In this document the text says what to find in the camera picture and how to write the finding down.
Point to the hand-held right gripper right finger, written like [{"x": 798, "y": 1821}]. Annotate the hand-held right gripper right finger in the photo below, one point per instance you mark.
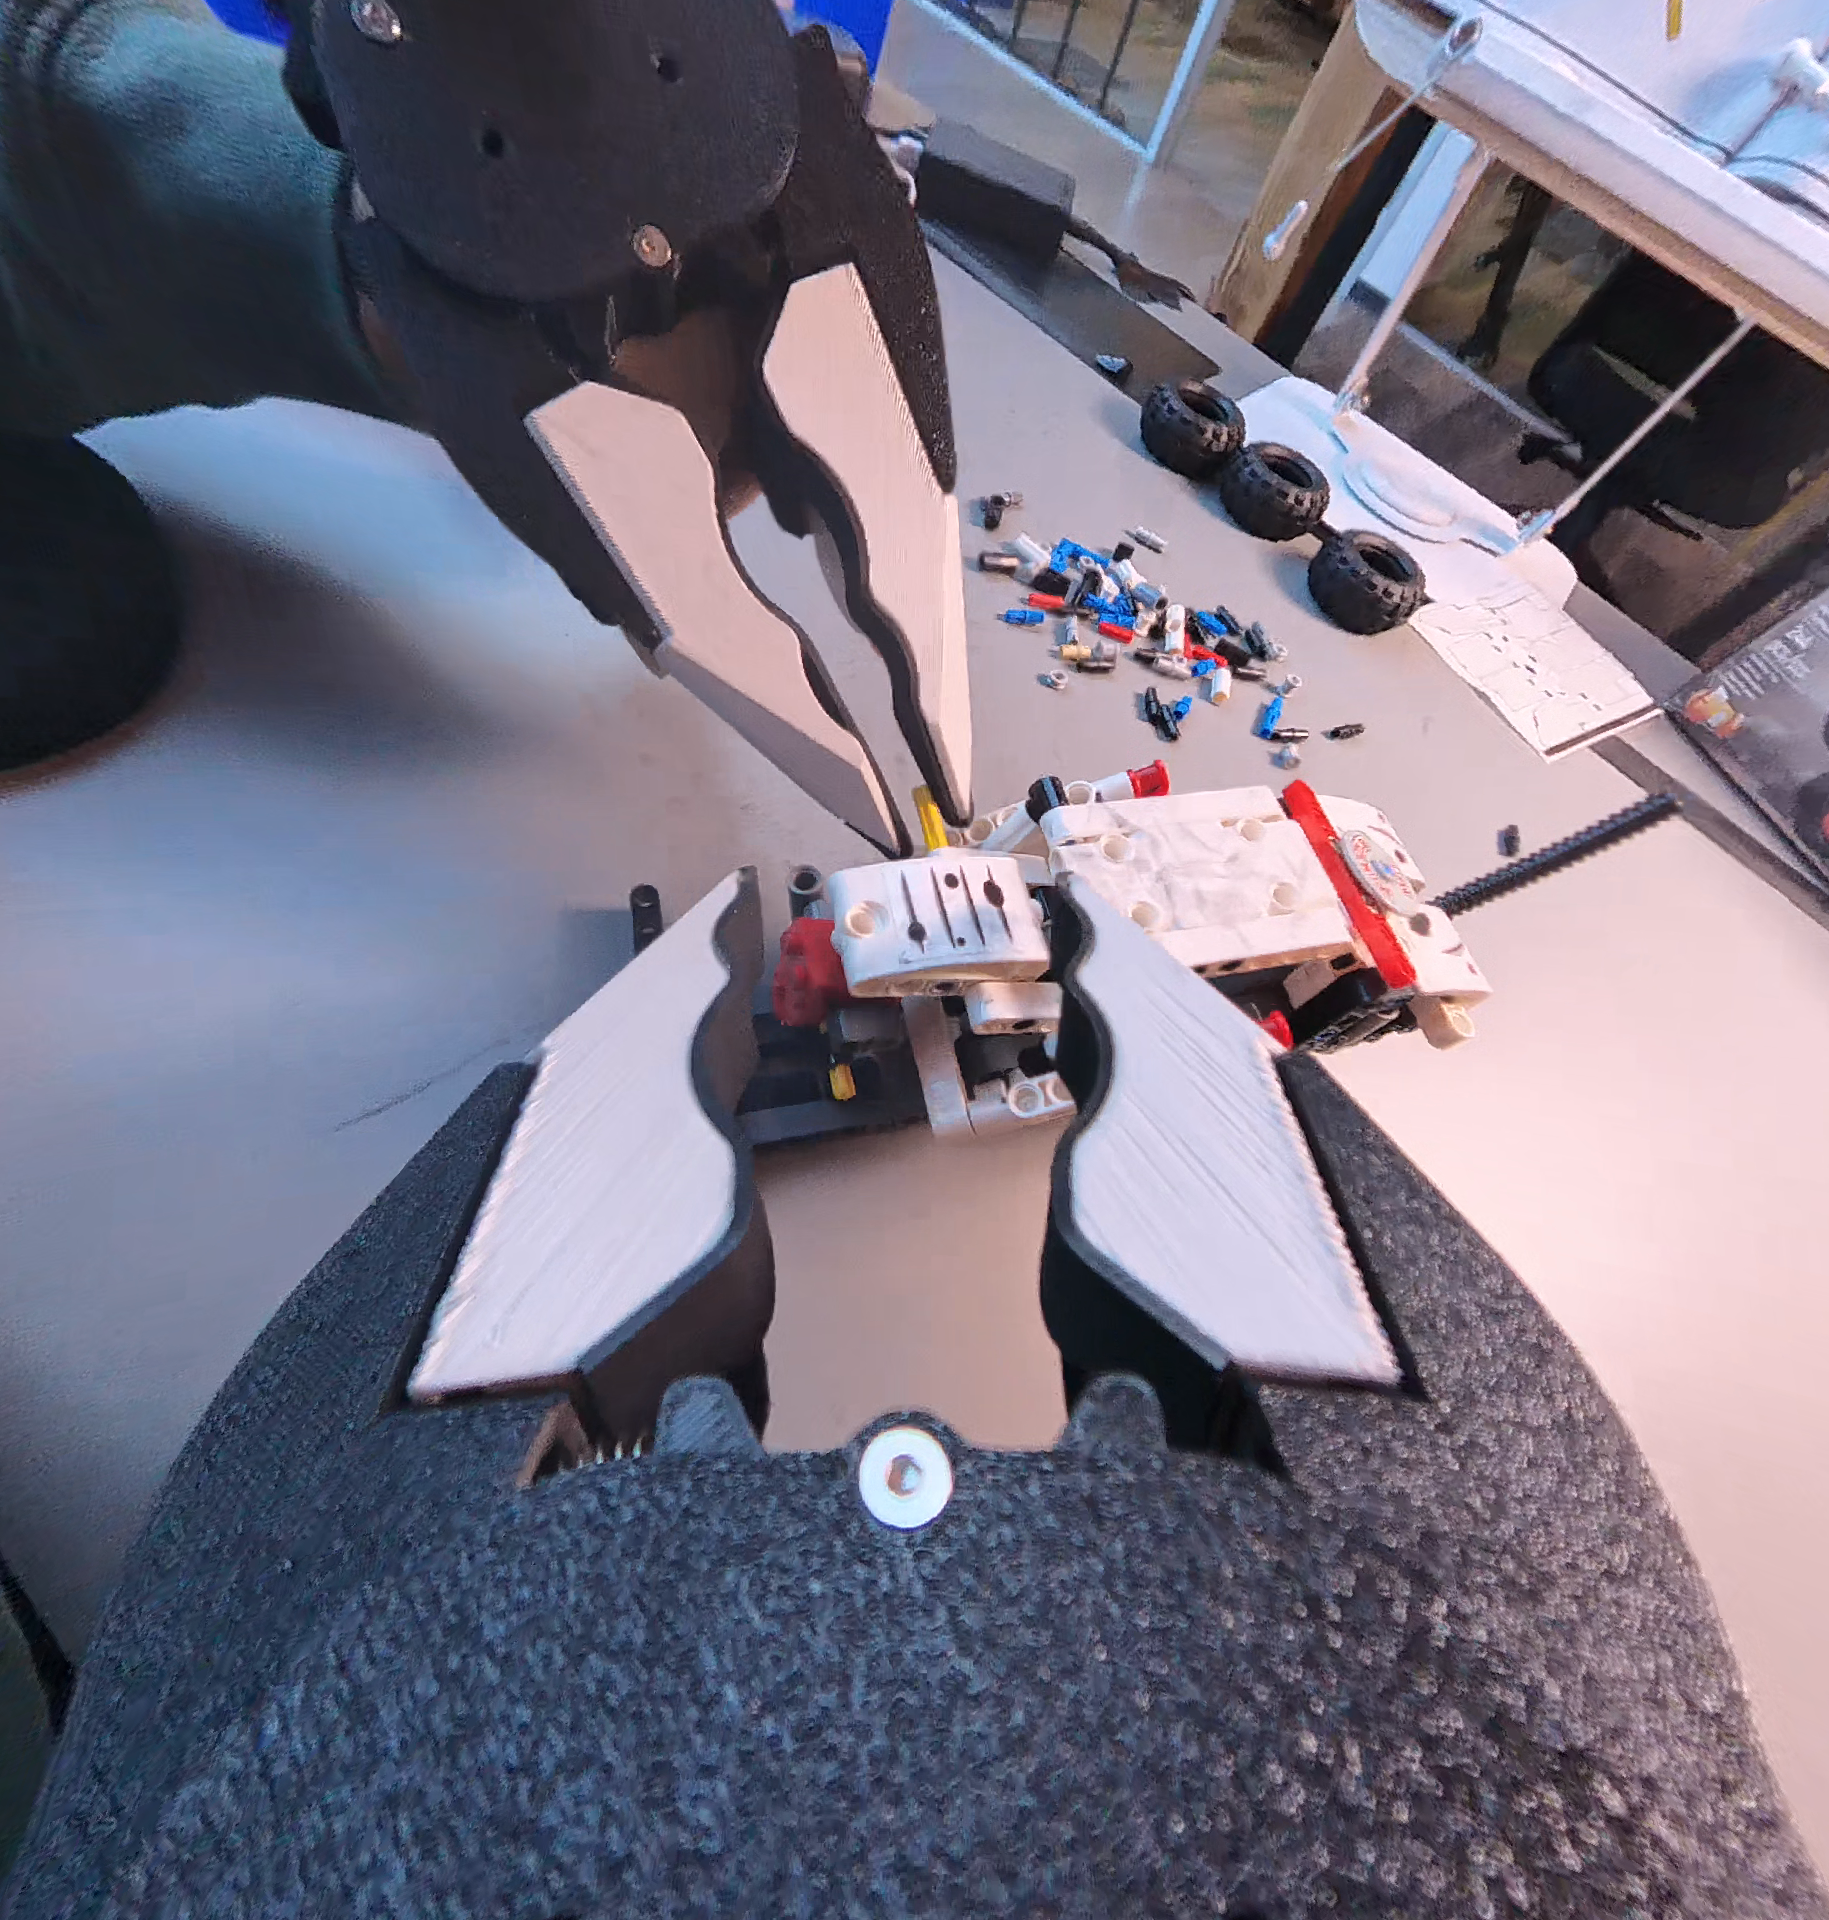
[{"x": 1214, "y": 1200}]

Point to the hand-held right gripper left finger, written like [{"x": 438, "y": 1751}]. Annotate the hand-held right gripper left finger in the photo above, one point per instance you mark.
[{"x": 585, "y": 1200}]

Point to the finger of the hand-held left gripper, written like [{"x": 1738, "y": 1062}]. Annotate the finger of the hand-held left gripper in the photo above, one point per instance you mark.
[
  {"x": 871, "y": 451},
  {"x": 690, "y": 556}
]

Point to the blue plastic storage bin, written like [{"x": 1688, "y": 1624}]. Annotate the blue plastic storage bin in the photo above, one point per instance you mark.
[{"x": 831, "y": 23}]

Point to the toy brick vehicle model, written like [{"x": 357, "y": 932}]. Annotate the toy brick vehicle model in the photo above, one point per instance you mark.
[{"x": 1214, "y": 886}]

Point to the grey desk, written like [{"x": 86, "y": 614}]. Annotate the grey desk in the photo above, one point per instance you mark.
[{"x": 255, "y": 901}]

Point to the black power adapter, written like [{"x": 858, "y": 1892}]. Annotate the black power adapter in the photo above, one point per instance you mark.
[{"x": 990, "y": 196}]

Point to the black rubber tyre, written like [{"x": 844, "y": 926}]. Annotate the black rubber tyre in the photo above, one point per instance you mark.
[
  {"x": 1365, "y": 579},
  {"x": 1272, "y": 487},
  {"x": 1192, "y": 425}
]

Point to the pile of small brick parts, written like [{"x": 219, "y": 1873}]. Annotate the pile of small brick parts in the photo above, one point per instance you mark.
[{"x": 1155, "y": 631}]

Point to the white booklet stand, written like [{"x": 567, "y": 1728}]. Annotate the white booklet stand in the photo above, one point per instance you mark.
[{"x": 1424, "y": 480}]

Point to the white paper sheet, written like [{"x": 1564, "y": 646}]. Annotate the white paper sheet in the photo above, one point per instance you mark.
[{"x": 1529, "y": 660}]

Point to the toy set cardboard box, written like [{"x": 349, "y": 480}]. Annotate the toy set cardboard box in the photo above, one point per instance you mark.
[{"x": 1799, "y": 750}]

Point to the white instruction booklet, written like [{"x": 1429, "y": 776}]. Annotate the white instruction booklet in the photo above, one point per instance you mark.
[{"x": 1665, "y": 90}]

